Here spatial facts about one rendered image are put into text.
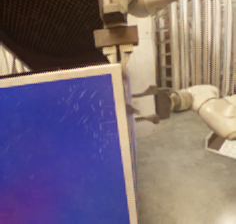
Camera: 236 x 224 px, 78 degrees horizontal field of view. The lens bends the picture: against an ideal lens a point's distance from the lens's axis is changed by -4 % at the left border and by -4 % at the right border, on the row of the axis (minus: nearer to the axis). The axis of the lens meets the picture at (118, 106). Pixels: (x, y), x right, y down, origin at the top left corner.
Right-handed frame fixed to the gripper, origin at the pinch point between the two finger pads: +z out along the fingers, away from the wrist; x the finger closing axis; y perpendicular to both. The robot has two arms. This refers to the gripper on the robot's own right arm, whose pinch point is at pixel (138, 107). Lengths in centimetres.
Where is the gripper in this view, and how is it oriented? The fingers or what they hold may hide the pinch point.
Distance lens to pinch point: 64.2
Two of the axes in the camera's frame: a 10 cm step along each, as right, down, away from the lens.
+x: 1.3, 9.6, 2.4
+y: 2.0, 2.1, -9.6
